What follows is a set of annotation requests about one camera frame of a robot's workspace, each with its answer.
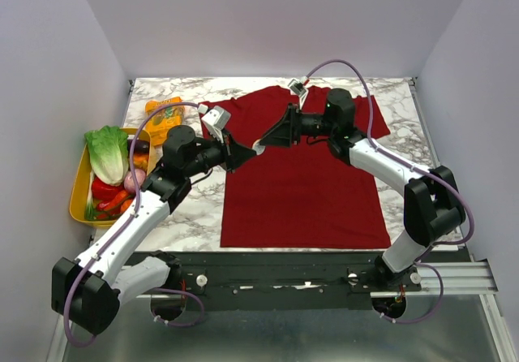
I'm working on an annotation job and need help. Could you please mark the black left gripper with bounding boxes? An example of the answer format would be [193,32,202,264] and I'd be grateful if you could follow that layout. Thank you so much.
[184,127,256,179]

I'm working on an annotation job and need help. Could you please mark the small gold brooch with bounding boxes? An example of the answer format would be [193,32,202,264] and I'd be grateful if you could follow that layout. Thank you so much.
[252,140,265,155]

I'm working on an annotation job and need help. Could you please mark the red t-shirt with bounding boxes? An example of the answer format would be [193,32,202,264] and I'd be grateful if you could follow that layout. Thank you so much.
[203,86,391,249]

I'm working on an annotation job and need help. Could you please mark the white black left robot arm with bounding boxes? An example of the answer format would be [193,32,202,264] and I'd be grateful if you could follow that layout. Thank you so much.
[51,125,257,336]

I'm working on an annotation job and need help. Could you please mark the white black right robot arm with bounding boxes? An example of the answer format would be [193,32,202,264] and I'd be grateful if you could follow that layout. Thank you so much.
[253,88,466,291]

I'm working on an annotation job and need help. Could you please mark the orange snack packet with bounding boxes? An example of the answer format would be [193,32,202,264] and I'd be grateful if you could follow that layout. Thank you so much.
[145,97,185,147]

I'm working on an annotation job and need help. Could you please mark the toy purple eggplant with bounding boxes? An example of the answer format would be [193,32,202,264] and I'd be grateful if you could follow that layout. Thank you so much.
[127,139,150,154]

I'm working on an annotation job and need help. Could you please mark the toy orange pumpkin piece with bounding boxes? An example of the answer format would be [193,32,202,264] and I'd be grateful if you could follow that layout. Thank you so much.
[128,153,149,172]

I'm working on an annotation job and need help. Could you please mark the toy pink onion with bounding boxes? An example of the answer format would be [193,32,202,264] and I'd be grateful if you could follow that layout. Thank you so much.
[123,169,147,194]

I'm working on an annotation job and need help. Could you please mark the toy orange carrot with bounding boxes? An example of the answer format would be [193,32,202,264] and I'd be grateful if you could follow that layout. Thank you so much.
[104,190,134,217]

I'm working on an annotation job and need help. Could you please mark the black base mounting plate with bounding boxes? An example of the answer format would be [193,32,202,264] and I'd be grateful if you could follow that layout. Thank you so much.
[123,250,468,311]

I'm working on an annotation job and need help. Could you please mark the toy green lettuce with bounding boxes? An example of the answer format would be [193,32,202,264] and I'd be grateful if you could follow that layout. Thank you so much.
[84,126,129,186]

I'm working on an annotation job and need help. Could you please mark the toy red bell pepper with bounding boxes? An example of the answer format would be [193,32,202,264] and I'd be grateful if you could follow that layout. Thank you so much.
[91,177,124,201]

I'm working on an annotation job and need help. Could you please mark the yellow plastic basket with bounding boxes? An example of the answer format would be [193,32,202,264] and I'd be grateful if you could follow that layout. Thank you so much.
[69,129,157,229]

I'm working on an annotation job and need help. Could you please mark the toy green onion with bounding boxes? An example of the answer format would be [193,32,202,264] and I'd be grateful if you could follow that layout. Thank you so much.
[84,192,118,221]

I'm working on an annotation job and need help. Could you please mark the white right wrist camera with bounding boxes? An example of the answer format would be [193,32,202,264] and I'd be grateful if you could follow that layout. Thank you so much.
[288,76,308,106]

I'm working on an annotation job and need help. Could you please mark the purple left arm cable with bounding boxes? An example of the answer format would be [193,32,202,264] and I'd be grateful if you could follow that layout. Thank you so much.
[63,101,206,347]

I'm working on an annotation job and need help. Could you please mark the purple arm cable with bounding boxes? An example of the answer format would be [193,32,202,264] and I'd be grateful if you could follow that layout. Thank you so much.
[63,101,206,347]
[303,58,475,325]

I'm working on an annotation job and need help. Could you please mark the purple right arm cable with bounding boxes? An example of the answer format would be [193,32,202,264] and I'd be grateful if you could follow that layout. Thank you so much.
[303,58,475,325]

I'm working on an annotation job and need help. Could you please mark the aluminium frame rail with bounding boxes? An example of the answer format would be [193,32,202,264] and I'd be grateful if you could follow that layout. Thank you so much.
[46,261,519,362]

